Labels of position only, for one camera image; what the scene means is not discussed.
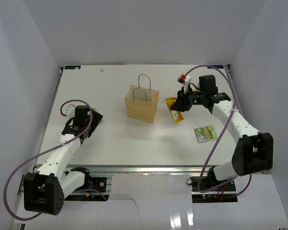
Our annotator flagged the aluminium front rail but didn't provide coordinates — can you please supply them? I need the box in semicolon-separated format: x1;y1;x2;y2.
66;165;203;174

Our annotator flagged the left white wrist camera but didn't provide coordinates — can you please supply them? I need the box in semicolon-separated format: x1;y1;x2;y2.
60;103;76;119

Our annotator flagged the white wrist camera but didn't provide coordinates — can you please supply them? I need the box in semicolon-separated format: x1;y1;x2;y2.
177;74;191;94
60;103;76;119

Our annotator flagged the blue corner label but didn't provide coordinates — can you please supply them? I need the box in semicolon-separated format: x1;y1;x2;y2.
64;65;81;70
207;65;224;69

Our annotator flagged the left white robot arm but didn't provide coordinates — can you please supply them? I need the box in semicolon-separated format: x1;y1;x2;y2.
24;105;103;215

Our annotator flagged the yellow snack bar wrapper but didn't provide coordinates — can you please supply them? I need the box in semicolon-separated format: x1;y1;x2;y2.
165;97;184;124

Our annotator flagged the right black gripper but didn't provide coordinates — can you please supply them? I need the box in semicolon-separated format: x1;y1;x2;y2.
170;86;205;112

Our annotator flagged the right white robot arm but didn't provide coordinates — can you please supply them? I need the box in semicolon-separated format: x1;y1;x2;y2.
170;75;274;191

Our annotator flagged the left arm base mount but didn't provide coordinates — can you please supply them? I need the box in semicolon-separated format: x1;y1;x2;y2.
65;177;109;202

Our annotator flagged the brown paper bag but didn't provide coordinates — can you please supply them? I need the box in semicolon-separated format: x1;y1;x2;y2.
125;74;159;123

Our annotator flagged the left blue corner label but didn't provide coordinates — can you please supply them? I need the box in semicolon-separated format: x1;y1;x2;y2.
64;65;81;70

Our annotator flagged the green mint sachet right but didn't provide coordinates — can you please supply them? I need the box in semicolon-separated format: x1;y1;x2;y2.
194;125;218;143

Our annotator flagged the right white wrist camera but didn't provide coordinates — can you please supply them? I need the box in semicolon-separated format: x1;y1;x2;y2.
177;74;191;94

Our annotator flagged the right blue corner label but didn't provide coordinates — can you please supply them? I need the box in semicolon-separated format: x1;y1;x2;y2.
207;65;224;69

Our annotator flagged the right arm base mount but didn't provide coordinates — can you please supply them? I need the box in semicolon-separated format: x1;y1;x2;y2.
186;177;238;204

